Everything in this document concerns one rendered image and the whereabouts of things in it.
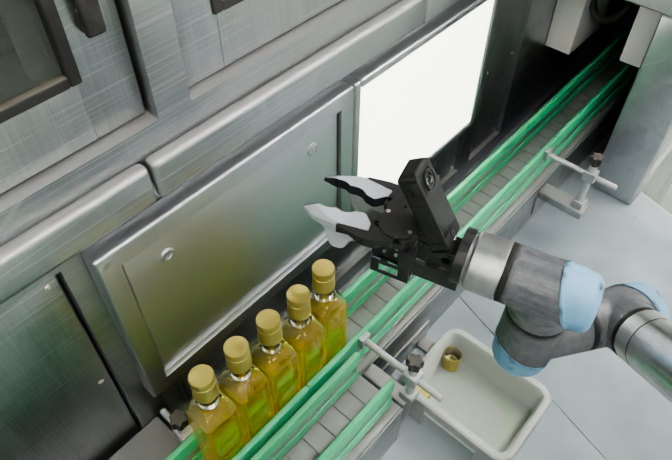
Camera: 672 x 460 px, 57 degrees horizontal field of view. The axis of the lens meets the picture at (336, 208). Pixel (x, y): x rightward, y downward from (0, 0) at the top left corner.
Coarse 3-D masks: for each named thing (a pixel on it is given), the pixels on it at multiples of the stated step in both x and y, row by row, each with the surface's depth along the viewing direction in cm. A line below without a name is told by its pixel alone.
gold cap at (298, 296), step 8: (296, 288) 90; (304, 288) 90; (288, 296) 89; (296, 296) 89; (304, 296) 89; (288, 304) 90; (296, 304) 88; (304, 304) 89; (288, 312) 91; (296, 312) 90; (304, 312) 90; (296, 320) 91
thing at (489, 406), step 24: (456, 336) 122; (432, 360) 119; (480, 360) 121; (432, 384) 122; (456, 384) 122; (480, 384) 122; (504, 384) 120; (528, 384) 115; (432, 408) 111; (456, 408) 119; (480, 408) 119; (504, 408) 119; (528, 408) 119; (480, 432) 115; (504, 432) 115; (528, 432) 108; (504, 456) 105
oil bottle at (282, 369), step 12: (252, 348) 92; (288, 348) 91; (252, 360) 92; (264, 360) 90; (276, 360) 90; (288, 360) 92; (276, 372) 91; (288, 372) 94; (276, 384) 93; (288, 384) 96; (276, 396) 95; (288, 396) 99; (276, 408) 98
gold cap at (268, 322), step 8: (264, 312) 87; (272, 312) 87; (256, 320) 86; (264, 320) 86; (272, 320) 86; (280, 320) 87; (264, 328) 85; (272, 328) 85; (280, 328) 87; (264, 336) 87; (272, 336) 87; (280, 336) 88; (264, 344) 88; (272, 344) 88
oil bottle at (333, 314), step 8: (312, 296) 97; (336, 296) 97; (312, 304) 97; (320, 304) 96; (328, 304) 96; (336, 304) 97; (344, 304) 98; (312, 312) 97; (320, 312) 96; (328, 312) 96; (336, 312) 98; (344, 312) 100; (320, 320) 97; (328, 320) 97; (336, 320) 99; (344, 320) 102; (328, 328) 98; (336, 328) 101; (344, 328) 103; (328, 336) 100; (336, 336) 103; (344, 336) 105; (328, 344) 102; (336, 344) 104; (344, 344) 107; (328, 352) 103; (336, 352) 106; (328, 360) 105
